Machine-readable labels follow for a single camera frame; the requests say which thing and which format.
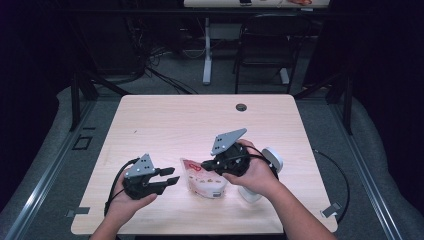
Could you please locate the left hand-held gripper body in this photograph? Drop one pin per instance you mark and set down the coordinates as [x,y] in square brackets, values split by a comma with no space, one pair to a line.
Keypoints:
[141,166]

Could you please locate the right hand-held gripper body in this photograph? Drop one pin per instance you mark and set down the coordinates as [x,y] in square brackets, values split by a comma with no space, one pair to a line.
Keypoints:
[228,141]

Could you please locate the red and white spouted pouch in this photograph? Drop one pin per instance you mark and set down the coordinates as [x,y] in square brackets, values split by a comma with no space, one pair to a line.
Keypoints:
[203,185]

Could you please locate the white container with flip lid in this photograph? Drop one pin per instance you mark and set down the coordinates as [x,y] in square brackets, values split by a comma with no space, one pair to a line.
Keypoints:
[275,158]

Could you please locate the person's right hand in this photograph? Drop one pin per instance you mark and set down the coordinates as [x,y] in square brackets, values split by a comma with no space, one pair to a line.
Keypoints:
[258,176]

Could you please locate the person's left hand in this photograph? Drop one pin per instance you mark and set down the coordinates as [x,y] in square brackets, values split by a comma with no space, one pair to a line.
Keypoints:
[123,210]

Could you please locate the black round table grommet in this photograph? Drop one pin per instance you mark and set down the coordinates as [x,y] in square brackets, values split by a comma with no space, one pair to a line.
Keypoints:
[241,107]

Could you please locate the grey tape strip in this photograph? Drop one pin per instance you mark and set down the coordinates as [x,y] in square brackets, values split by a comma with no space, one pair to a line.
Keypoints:
[78,211]
[331,210]

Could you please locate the white desk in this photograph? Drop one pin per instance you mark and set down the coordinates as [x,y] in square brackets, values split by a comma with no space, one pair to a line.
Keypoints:
[207,66]

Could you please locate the black metal stand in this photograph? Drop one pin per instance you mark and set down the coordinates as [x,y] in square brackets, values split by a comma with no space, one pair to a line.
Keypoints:
[348,106]
[75,100]

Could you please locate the black folding chair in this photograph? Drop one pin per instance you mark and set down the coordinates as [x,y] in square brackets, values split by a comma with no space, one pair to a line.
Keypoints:
[270,43]

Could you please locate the grey metal box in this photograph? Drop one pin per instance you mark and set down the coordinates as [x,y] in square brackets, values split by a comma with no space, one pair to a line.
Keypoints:
[226,31]

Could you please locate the dark phone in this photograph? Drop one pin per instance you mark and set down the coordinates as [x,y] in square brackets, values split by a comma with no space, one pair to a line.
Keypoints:
[245,2]

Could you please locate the orange packet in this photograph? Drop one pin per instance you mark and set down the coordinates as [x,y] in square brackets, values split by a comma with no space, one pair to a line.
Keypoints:
[300,2]

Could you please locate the aluminium floor rail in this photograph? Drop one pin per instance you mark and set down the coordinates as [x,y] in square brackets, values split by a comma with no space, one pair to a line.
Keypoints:
[366,180]
[43,186]

